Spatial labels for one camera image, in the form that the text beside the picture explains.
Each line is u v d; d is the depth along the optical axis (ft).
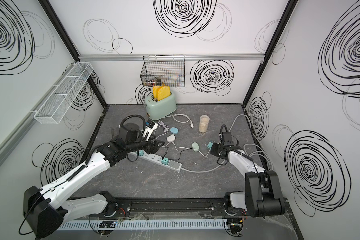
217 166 2.86
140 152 2.19
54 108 2.36
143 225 3.16
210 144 3.14
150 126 2.11
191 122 3.53
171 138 3.23
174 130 3.35
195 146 3.12
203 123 3.22
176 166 2.80
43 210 1.21
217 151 2.63
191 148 3.07
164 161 2.71
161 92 3.31
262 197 1.38
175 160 2.88
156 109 3.42
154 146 2.15
